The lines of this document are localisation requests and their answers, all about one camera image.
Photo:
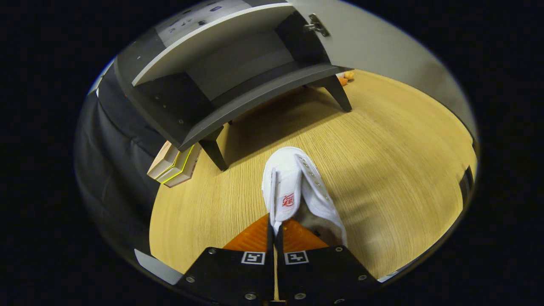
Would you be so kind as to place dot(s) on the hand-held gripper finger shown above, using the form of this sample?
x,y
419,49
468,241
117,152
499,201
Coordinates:
x,y
280,272
270,272

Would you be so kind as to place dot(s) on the white canvas shoe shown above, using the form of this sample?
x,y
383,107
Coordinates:
x,y
293,170

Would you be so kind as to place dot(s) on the dark grey shoe cabinet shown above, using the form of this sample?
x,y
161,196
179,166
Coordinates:
x,y
255,91

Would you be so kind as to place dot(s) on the small stack of books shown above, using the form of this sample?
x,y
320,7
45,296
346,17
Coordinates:
x,y
168,163

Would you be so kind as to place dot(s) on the black backdrop cloth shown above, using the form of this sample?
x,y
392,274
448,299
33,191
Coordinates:
x,y
110,161

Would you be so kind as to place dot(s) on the penguin plush toy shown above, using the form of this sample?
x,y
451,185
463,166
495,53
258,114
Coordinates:
x,y
348,75

